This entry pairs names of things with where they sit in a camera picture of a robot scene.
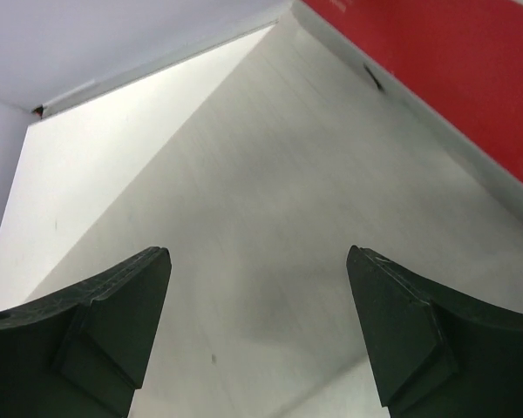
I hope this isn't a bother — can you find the red toothpaste box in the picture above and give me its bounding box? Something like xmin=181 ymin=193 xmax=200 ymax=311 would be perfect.
xmin=289 ymin=0 xmax=523 ymax=210

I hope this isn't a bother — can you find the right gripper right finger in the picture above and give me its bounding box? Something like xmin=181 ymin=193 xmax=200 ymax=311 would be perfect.
xmin=346 ymin=246 xmax=523 ymax=417

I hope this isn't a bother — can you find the white two-tier shelf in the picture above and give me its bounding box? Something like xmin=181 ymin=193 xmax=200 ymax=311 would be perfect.
xmin=36 ymin=13 xmax=523 ymax=417

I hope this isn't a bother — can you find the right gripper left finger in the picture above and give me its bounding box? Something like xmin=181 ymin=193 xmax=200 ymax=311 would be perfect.
xmin=0 ymin=246 xmax=172 ymax=417

